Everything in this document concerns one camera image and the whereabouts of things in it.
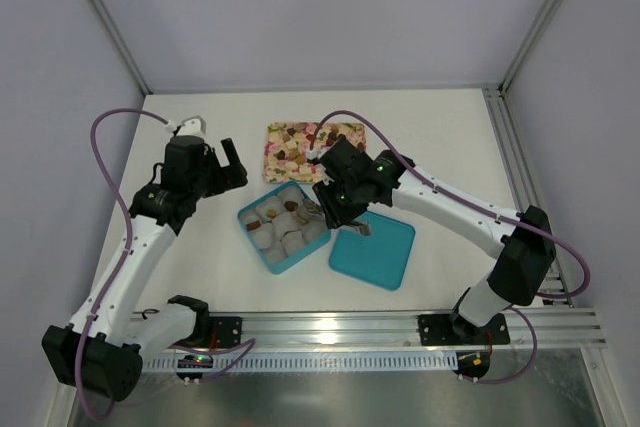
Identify round brown chocolate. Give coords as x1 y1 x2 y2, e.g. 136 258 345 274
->
284 201 298 211

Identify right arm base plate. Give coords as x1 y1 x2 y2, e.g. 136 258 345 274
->
417 312 511 347

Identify teal box lid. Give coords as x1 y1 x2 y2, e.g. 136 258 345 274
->
329 212 416 291

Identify floral rectangular tray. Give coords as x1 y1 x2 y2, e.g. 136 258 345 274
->
262 122 366 184

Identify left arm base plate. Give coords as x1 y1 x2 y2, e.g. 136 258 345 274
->
207 316 243 350

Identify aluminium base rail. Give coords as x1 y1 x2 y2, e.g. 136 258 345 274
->
143 307 606 376

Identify brown rectangular chocolate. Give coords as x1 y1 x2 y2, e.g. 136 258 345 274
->
246 220 260 231

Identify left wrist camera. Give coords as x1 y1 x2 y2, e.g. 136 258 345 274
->
176 116 207 139

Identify teal chocolate box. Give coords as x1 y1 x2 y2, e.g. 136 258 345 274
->
237 181 331 275

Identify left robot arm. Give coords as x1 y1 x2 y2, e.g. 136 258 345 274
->
42 134 248 402

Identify metal tongs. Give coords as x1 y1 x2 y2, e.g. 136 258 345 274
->
302 199 372 236

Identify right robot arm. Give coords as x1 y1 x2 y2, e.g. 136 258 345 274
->
306 136 556 343

